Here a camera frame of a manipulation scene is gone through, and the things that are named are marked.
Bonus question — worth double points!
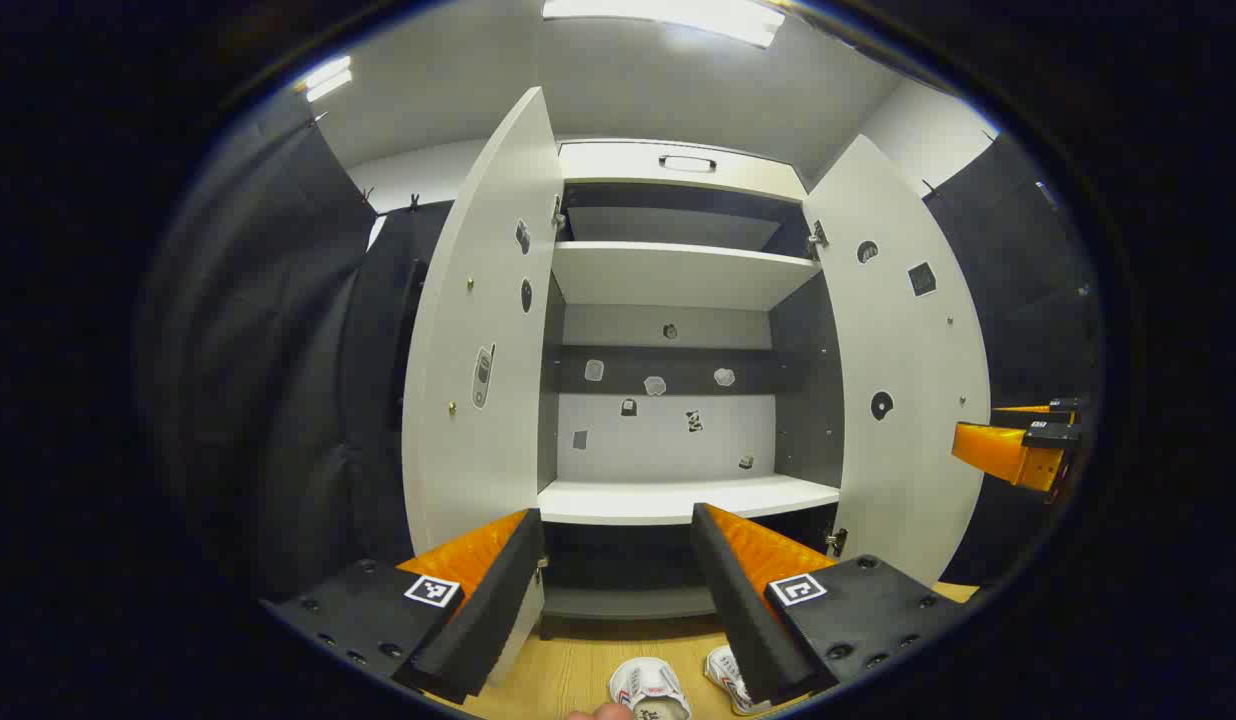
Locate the long ceiling light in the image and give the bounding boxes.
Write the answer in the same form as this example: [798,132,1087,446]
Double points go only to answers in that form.
[541,0,786,49]

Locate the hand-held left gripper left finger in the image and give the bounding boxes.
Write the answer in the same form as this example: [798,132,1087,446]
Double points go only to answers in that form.
[261,508,546,706]

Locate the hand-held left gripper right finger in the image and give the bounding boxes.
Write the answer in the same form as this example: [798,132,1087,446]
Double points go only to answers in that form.
[690,503,969,706]

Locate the white shoe cabinet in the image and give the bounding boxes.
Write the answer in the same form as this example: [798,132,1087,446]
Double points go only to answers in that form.
[536,140,847,641]

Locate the small ceiling light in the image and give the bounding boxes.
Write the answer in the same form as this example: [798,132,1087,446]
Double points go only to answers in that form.
[303,55,354,103]

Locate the white shoe cabinet door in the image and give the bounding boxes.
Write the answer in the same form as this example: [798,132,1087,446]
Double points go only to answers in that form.
[803,135,992,591]
[402,87,565,689]

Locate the white canvas shoe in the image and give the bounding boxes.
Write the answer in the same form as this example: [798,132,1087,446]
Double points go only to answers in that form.
[705,645,769,716]
[608,656,692,720]

